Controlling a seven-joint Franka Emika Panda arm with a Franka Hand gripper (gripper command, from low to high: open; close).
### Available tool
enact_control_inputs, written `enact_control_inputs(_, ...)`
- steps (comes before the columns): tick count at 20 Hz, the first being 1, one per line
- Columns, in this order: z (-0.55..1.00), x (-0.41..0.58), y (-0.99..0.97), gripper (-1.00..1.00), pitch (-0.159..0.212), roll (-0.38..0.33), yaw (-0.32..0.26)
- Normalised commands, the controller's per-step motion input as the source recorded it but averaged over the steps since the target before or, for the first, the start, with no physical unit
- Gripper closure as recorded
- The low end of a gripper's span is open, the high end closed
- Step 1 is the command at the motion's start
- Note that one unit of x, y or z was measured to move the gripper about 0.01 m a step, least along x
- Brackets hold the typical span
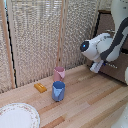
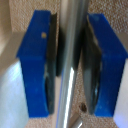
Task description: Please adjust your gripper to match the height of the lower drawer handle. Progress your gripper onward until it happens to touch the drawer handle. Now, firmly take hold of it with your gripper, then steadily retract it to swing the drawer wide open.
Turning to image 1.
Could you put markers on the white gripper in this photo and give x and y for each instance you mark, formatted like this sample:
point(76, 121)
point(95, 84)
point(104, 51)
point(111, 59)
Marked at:
point(96, 66)

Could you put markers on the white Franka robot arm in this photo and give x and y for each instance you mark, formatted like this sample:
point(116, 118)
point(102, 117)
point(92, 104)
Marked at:
point(100, 45)

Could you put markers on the brown wooden drawer cabinet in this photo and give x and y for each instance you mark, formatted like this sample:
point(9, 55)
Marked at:
point(111, 71)

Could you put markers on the pink cup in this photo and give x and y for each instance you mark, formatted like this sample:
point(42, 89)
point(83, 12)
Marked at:
point(59, 73)

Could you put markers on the woven bamboo screen panel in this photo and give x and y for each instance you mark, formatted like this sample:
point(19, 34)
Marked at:
point(78, 30)
point(33, 36)

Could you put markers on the blue cup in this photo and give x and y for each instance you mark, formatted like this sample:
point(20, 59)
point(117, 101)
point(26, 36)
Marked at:
point(58, 90)

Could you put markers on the yellow rectangular block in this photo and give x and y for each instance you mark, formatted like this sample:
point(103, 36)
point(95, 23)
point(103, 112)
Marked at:
point(40, 87)

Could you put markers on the white plate with floral rim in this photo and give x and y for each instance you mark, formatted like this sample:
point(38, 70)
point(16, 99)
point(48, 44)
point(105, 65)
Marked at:
point(16, 116)

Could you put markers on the wooden screen post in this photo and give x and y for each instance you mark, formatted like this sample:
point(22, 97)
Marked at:
point(60, 33)
point(7, 43)

